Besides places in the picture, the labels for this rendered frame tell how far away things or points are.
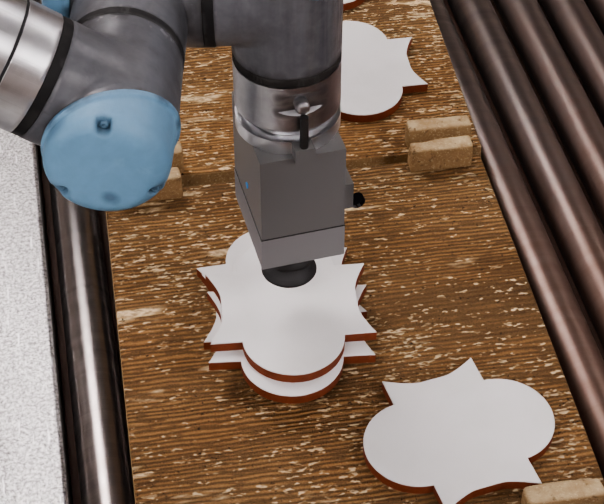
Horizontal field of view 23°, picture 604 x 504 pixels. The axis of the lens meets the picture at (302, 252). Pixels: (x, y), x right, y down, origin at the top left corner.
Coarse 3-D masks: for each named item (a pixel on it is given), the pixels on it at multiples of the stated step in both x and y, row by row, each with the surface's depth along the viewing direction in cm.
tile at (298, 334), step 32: (256, 256) 120; (224, 288) 118; (256, 288) 118; (288, 288) 118; (320, 288) 118; (352, 288) 118; (224, 320) 115; (256, 320) 115; (288, 320) 115; (320, 320) 115; (352, 320) 115; (256, 352) 113; (288, 352) 113; (320, 352) 113
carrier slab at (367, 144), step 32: (384, 0) 153; (416, 0) 153; (384, 32) 149; (416, 32) 149; (192, 64) 145; (224, 64) 145; (416, 64) 145; (448, 64) 145; (192, 96) 142; (224, 96) 142; (416, 96) 142; (448, 96) 142; (192, 128) 138; (224, 128) 138; (352, 128) 138; (384, 128) 138; (192, 160) 135; (224, 160) 135; (352, 160) 135; (384, 160) 136
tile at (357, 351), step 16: (224, 352) 114; (240, 352) 114; (352, 352) 114; (368, 352) 114; (224, 368) 114; (240, 368) 114; (336, 368) 113; (256, 384) 112; (272, 384) 112; (288, 384) 112; (304, 384) 112; (320, 384) 112; (272, 400) 112; (288, 400) 112; (304, 400) 112
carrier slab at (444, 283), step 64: (192, 192) 132; (384, 192) 132; (448, 192) 132; (128, 256) 126; (192, 256) 126; (384, 256) 126; (448, 256) 126; (512, 256) 126; (128, 320) 121; (192, 320) 121; (384, 320) 121; (448, 320) 121; (512, 320) 121; (128, 384) 116; (192, 384) 116; (192, 448) 111; (256, 448) 111; (320, 448) 111; (576, 448) 111
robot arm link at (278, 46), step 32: (224, 0) 92; (256, 0) 92; (288, 0) 92; (320, 0) 93; (224, 32) 94; (256, 32) 94; (288, 32) 93; (320, 32) 94; (256, 64) 96; (288, 64) 95; (320, 64) 96
